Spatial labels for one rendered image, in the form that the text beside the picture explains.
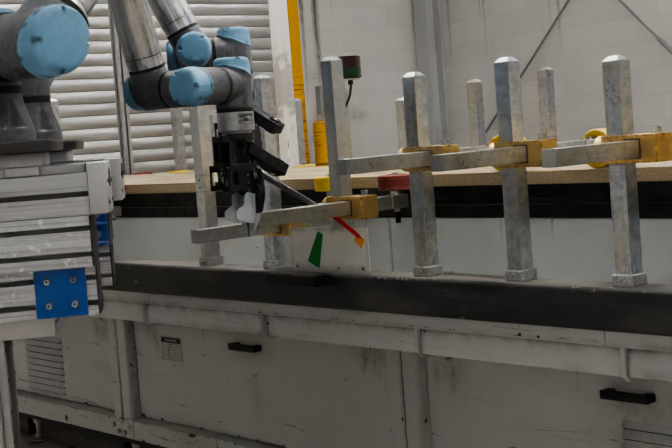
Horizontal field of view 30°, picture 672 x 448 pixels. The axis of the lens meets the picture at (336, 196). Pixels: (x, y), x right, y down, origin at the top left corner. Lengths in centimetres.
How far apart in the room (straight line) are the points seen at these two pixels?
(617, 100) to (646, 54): 912
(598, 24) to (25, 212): 981
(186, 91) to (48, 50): 40
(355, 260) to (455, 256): 24
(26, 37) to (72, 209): 31
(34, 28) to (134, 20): 43
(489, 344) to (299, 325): 59
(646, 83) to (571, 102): 89
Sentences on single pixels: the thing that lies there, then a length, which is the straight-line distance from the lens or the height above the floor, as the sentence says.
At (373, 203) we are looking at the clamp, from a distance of 274.
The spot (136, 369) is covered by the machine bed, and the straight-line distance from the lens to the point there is 401.
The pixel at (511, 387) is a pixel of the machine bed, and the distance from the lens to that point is 284.
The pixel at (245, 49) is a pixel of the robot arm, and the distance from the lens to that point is 289.
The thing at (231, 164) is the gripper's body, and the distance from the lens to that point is 253.
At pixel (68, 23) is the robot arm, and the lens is 215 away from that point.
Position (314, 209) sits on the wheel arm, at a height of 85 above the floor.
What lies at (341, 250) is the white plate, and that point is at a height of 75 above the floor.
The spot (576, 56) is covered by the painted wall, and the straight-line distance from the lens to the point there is 1191.
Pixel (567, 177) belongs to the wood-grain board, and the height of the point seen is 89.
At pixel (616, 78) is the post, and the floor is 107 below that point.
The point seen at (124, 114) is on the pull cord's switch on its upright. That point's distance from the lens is 548.
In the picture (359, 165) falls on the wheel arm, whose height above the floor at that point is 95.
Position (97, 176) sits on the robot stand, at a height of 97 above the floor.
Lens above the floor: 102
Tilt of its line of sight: 3 degrees down
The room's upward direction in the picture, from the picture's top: 4 degrees counter-clockwise
